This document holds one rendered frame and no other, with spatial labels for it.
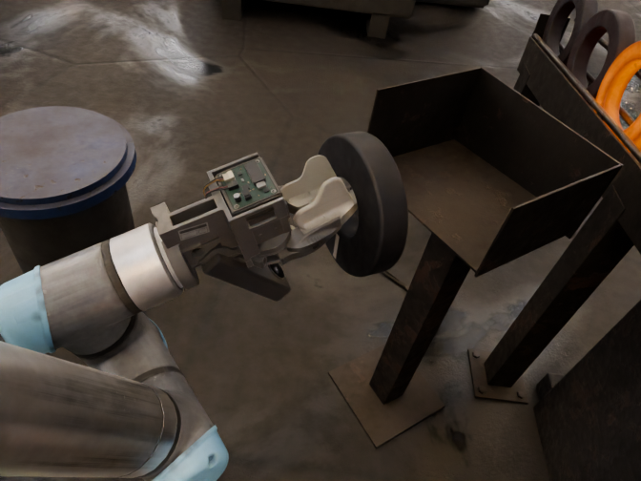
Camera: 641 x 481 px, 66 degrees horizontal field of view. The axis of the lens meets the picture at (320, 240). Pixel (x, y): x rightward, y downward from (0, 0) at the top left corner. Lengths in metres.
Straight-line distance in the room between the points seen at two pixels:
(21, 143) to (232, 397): 0.68
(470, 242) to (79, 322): 0.48
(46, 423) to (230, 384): 0.86
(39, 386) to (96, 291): 0.14
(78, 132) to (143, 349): 0.67
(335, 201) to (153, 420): 0.25
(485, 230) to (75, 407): 0.54
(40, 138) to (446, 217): 0.79
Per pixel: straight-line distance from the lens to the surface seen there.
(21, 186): 1.02
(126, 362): 0.53
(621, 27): 1.13
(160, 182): 1.64
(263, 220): 0.45
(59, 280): 0.48
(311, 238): 0.48
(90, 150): 1.08
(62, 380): 0.36
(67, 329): 0.49
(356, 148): 0.49
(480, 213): 0.75
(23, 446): 0.35
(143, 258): 0.46
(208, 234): 0.46
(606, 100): 1.08
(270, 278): 0.53
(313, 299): 1.33
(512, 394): 1.33
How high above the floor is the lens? 1.06
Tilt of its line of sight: 46 degrees down
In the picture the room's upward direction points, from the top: 10 degrees clockwise
